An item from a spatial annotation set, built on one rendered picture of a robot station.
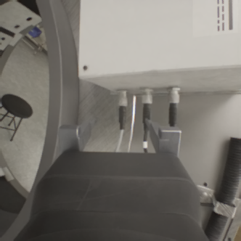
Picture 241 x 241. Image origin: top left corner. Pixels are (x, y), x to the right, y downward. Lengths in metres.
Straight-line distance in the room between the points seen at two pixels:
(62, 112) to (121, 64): 0.16
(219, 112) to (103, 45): 0.18
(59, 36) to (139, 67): 0.19
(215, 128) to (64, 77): 0.24
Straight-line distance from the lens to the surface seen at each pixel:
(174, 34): 0.17
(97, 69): 0.18
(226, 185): 0.27
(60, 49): 0.32
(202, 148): 0.28
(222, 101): 0.29
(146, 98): 0.24
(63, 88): 0.30
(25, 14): 0.97
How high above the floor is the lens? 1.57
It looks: 15 degrees down
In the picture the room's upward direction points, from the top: 47 degrees clockwise
